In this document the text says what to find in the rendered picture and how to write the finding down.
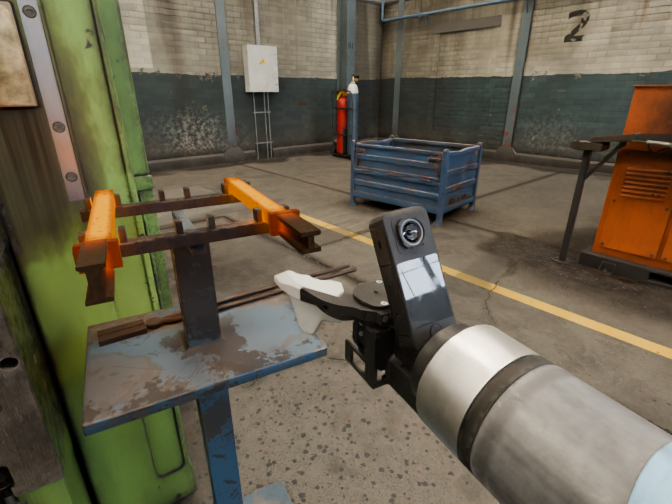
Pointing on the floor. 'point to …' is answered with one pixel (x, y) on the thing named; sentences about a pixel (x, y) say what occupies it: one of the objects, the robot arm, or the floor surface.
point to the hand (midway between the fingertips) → (335, 257)
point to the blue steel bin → (416, 173)
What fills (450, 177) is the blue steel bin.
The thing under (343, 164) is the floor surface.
